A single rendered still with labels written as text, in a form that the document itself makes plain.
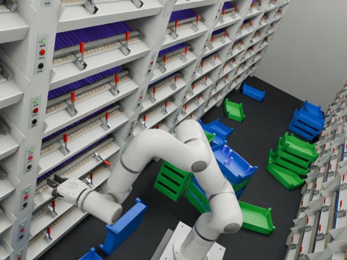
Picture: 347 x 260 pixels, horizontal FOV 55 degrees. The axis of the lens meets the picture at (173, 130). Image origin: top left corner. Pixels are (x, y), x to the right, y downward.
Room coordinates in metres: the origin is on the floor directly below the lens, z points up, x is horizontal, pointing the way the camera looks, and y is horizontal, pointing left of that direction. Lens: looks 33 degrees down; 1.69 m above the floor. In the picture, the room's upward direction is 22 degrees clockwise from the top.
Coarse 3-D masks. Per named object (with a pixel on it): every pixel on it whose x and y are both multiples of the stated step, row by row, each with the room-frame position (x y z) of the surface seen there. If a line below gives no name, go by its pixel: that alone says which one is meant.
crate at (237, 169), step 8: (224, 144) 2.00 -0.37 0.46; (216, 152) 1.95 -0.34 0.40; (224, 152) 1.99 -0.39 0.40; (232, 152) 1.97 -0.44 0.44; (216, 160) 1.80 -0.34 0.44; (224, 160) 1.89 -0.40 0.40; (232, 160) 1.93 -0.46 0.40; (240, 160) 1.93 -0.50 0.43; (224, 168) 1.76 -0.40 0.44; (232, 168) 1.84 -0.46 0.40; (240, 168) 1.88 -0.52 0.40; (256, 168) 1.84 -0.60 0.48; (232, 176) 1.72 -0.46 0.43; (240, 176) 1.69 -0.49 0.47; (248, 176) 1.80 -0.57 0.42
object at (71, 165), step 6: (102, 144) 1.35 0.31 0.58; (96, 150) 1.30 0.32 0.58; (84, 156) 1.22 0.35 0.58; (90, 156) 1.25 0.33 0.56; (72, 162) 1.15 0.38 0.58; (78, 162) 1.18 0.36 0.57; (66, 168) 1.10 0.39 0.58; (60, 174) 1.06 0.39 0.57; (36, 186) 0.94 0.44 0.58; (42, 186) 0.96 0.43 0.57
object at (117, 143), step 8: (112, 136) 1.44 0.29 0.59; (120, 144) 1.44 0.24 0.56; (104, 152) 1.34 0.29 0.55; (112, 152) 1.38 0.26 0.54; (80, 168) 1.17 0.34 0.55; (88, 168) 1.20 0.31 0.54; (48, 176) 1.03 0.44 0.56; (72, 176) 1.11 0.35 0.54; (80, 176) 1.13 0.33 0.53; (48, 192) 0.97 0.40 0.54; (40, 200) 0.92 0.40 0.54; (48, 200) 0.96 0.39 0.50
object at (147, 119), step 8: (176, 96) 2.12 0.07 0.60; (160, 104) 1.96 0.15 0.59; (168, 104) 2.05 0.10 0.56; (176, 104) 2.12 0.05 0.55; (144, 112) 1.78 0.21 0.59; (152, 112) 1.87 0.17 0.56; (160, 112) 1.93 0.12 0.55; (168, 112) 1.99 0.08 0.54; (144, 120) 1.69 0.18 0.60; (152, 120) 1.81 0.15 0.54; (160, 120) 1.88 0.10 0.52; (136, 128) 1.65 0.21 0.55; (144, 128) 1.68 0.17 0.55
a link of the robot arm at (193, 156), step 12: (144, 132) 0.91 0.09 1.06; (156, 132) 0.92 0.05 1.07; (132, 144) 0.89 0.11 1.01; (144, 144) 0.88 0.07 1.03; (156, 144) 0.89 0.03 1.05; (168, 144) 0.89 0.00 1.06; (180, 144) 0.89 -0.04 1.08; (192, 144) 0.91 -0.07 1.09; (204, 144) 0.93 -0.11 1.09; (132, 156) 0.87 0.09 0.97; (144, 156) 0.88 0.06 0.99; (156, 156) 0.90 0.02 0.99; (168, 156) 0.88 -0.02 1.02; (180, 156) 0.87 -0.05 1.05; (192, 156) 0.87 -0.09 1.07; (204, 156) 0.88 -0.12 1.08; (132, 168) 0.87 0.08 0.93; (180, 168) 0.88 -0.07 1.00; (192, 168) 0.86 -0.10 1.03; (204, 168) 0.88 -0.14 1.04
